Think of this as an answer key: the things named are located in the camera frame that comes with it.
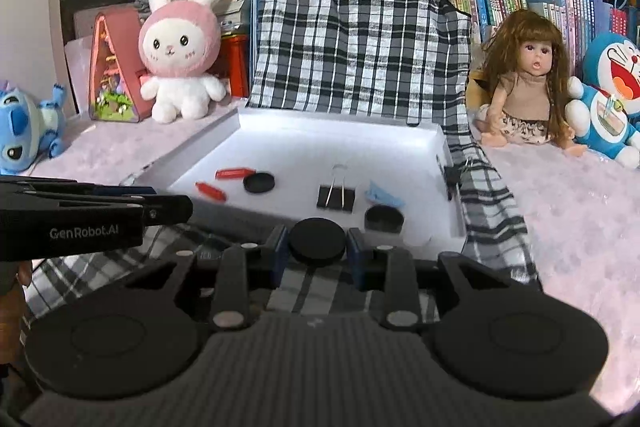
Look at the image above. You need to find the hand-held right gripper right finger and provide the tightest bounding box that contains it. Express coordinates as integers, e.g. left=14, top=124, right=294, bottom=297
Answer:
left=347, top=227, right=507, bottom=330

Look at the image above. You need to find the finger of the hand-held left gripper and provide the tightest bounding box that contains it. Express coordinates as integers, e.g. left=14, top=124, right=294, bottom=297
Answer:
left=0, top=176, right=157, bottom=205
left=140, top=194, right=194, bottom=228

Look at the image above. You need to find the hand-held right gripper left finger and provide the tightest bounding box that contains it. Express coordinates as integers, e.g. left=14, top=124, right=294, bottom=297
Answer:
left=120, top=226, right=289, bottom=329

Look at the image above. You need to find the black round lid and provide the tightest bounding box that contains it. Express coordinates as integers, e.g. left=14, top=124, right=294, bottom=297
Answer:
left=363, top=205, right=405, bottom=234
left=289, top=217, right=347, bottom=266
left=243, top=173, right=276, bottom=194

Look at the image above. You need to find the large black binder clip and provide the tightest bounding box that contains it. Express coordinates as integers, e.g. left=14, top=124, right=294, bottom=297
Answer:
left=316, top=164, right=356, bottom=213

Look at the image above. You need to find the light blue plastic clip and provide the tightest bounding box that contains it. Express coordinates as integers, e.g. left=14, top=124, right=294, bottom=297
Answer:
left=363, top=180, right=404, bottom=208

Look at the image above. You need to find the long red plastic clip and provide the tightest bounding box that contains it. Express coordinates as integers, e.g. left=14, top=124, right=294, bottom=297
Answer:
left=215, top=166, right=256, bottom=180

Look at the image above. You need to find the white shallow cardboard box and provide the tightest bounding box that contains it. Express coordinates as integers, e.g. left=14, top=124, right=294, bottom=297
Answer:
left=120, top=107, right=468, bottom=253

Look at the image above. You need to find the person's left hand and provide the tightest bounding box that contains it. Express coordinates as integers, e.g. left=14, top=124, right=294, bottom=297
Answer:
left=0, top=261, right=35, bottom=358

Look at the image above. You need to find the triangular miniature house model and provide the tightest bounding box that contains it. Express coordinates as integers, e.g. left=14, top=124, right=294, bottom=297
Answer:
left=88, top=12, right=152, bottom=124

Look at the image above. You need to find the blue alien plush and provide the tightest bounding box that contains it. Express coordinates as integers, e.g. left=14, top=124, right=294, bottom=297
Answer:
left=0, top=79, right=68, bottom=175

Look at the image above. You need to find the small black binder clip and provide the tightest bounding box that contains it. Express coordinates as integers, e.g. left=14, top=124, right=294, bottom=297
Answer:
left=435, top=154, right=477, bottom=201

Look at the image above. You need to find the pink white bunny plush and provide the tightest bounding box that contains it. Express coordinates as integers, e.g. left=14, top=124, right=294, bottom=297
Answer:
left=139, top=0, right=233, bottom=124

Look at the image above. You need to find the brown cardboard box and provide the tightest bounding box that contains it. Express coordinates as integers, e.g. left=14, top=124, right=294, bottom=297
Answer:
left=466, top=71, right=497, bottom=108

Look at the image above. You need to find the black white plaid cloth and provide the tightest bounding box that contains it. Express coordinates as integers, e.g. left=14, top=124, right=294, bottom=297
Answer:
left=22, top=0, right=541, bottom=323

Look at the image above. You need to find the pink fuzzy blanket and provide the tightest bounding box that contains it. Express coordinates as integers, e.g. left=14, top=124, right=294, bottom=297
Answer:
left=20, top=99, right=640, bottom=413

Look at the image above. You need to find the brown haired baby doll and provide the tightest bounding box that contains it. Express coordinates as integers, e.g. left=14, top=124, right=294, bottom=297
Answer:
left=472, top=9, right=588, bottom=158

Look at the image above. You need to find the blue cat plush open mouth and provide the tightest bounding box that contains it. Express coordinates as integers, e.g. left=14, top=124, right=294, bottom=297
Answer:
left=567, top=32, right=640, bottom=170

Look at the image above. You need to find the row of colourful books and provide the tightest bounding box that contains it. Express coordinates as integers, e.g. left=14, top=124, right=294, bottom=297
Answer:
left=450, top=0, right=640, bottom=72

